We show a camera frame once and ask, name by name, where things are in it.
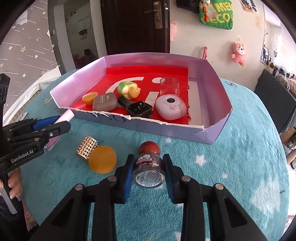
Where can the teal star blanket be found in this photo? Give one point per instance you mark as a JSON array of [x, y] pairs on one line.
[[247, 158]]

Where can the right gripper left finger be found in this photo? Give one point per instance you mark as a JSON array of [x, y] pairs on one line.
[[69, 220]]

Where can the brown earbuds case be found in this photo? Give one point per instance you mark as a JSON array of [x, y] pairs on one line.
[[105, 102]]

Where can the dark side table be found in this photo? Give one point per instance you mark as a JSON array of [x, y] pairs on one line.
[[279, 102]]

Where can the pink nail polish bottle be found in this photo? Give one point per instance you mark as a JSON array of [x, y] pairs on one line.
[[61, 126]]

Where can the green yellow toy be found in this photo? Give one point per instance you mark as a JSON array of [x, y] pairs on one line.
[[129, 90]]

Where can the black square bottle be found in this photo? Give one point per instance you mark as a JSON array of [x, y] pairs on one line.
[[136, 109]]

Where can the clear glass cup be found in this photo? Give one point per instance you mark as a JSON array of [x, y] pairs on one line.
[[169, 85]]

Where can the pink hanging stick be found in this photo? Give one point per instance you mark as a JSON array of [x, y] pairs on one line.
[[205, 53]]

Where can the pink white round device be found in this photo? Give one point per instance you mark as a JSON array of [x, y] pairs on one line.
[[170, 107]]

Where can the dark brown wooden door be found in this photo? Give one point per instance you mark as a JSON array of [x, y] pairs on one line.
[[127, 29]]

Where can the green tote bag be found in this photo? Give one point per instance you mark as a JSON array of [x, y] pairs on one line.
[[218, 14]]

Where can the purple cardboard tray box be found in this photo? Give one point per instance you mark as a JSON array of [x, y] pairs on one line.
[[200, 88]]

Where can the brass door handle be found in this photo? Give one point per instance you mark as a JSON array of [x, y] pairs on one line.
[[157, 14]]

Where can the large orange round soap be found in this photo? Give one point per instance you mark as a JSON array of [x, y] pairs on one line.
[[102, 160]]

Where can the glitter jar red cap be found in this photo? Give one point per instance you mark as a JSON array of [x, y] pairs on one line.
[[148, 169]]

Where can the white plush keychain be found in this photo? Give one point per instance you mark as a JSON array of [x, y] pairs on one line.
[[204, 3]]

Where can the wall photo poster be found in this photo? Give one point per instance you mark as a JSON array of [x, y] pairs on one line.
[[249, 6]]

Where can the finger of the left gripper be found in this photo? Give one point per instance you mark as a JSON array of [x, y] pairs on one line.
[[44, 123], [13, 143]]

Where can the small orange soap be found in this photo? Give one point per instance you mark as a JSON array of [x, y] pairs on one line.
[[89, 98]]

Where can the red paper liner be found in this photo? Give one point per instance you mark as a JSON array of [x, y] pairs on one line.
[[144, 76]]

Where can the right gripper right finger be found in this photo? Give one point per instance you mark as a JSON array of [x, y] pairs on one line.
[[227, 219]]

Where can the person's left hand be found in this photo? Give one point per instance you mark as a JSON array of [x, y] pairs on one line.
[[15, 183]]

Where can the pink plush toy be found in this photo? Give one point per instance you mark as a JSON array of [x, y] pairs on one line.
[[238, 55]]

